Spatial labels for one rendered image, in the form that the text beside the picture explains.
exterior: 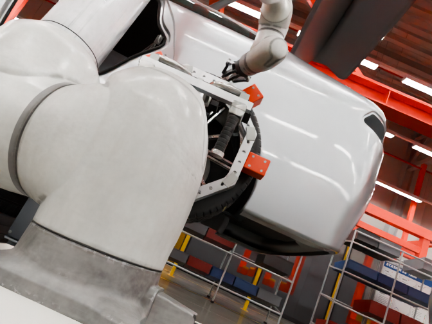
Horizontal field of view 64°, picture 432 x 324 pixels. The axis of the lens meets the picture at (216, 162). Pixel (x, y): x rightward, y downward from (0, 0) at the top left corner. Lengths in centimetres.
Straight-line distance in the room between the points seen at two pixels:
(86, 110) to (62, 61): 12
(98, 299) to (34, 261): 7
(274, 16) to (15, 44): 95
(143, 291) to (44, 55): 30
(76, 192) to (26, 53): 20
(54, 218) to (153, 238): 10
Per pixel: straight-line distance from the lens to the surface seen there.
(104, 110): 38
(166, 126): 36
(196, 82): 121
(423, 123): 484
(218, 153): 108
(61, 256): 35
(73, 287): 35
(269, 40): 124
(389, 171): 1317
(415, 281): 745
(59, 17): 57
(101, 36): 57
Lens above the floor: 43
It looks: 16 degrees up
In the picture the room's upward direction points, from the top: 25 degrees clockwise
